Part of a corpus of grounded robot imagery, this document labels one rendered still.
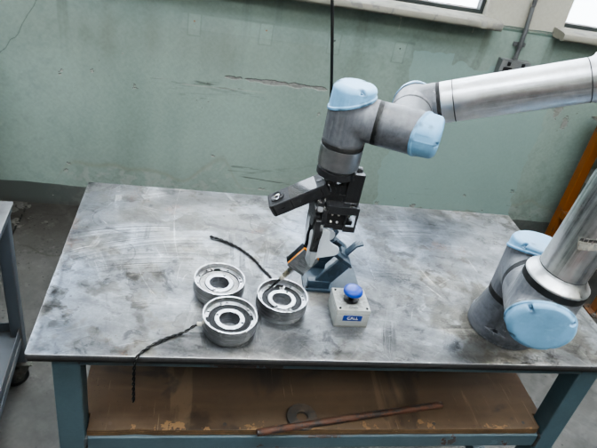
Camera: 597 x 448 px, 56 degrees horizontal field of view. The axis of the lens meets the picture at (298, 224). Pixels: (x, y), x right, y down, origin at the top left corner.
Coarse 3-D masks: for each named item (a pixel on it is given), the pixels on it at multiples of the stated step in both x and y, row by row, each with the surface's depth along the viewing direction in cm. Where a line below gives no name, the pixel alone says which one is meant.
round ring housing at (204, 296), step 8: (208, 264) 117; (216, 264) 118; (224, 264) 118; (200, 272) 116; (208, 272) 117; (232, 272) 118; (240, 272) 117; (208, 280) 114; (216, 280) 116; (224, 280) 116; (232, 280) 116; (240, 280) 116; (200, 288) 110; (208, 288) 113; (216, 288) 113; (224, 288) 113; (240, 288) 112; (200, 296) 111; (208, 296) 110; (216, 296) 110; (240, 296) 113
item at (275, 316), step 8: (272, 280) 116; (288, 280) 117; (264, 288) 115; (296, 288) 117; (256, 296) 113; (272, 296) 114; (280, 296) 116; (288, 296) 115; (304, 296) 115; (256, 304) 112; (264, 304) 109; (272, 304) 111; (288, 304) 116; (304, 304) 113; (264, 312) 110; (272, 312) 109; (280, 312) 108; (288, 312) 109; (296, 312) 109; (304, 312) 112; (272, 320) 111; (280, 320) 109; (288, 320) 110; (296, 320) 112
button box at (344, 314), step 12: (336, 288) 117; (336, 300) 113; (348, 300) 113; (360, 300) 115; (336, 312) 112; (348, 312) 112; (360, 312) 112; (336, 324) 113; (348, 324) 114; (360, 324) 114
